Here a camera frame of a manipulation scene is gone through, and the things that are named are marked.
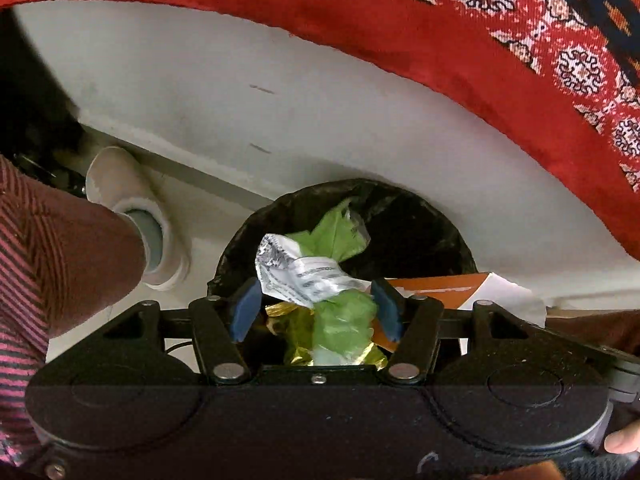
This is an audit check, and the brown cardboard sheet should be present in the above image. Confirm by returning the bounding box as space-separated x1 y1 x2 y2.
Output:
388 272 547 327

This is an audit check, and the green snack wrapper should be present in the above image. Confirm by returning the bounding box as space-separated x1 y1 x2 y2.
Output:
254 196 379 366

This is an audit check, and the person's right hand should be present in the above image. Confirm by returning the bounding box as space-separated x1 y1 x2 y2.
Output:
604 419 640 454

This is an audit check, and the gold foil wrapper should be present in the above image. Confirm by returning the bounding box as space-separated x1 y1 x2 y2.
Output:
266 302 387 370

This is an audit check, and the black trash bin bag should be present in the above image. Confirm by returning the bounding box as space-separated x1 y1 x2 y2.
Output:
207 178 478 361

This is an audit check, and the pink striped trouser leg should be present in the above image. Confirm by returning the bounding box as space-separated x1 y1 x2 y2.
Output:
1 160 145 467

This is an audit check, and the grey white slipper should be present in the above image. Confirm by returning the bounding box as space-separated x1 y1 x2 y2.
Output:
86 146 191 292

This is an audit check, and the red patterned tablecloth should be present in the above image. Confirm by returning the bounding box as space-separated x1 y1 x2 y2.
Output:
1 0 639 256

